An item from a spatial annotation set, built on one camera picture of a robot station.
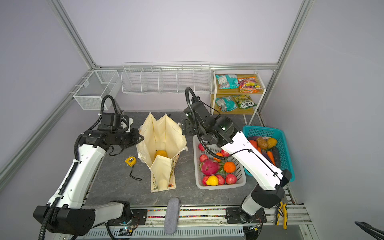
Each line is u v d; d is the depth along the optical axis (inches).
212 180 29.9
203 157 35.0
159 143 39.1
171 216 28.4
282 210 29.7
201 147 37.4
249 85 33.1
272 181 15.7
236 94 42.4
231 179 31.8
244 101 39.5
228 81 33.4
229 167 32.7
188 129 22.1
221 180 31.6
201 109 17.3
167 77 39.0
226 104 39.0
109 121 21.4
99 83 38.8
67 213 14.4
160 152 35.2
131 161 36.0
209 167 31.9
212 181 29.8
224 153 17.1
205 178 31.8
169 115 47.1
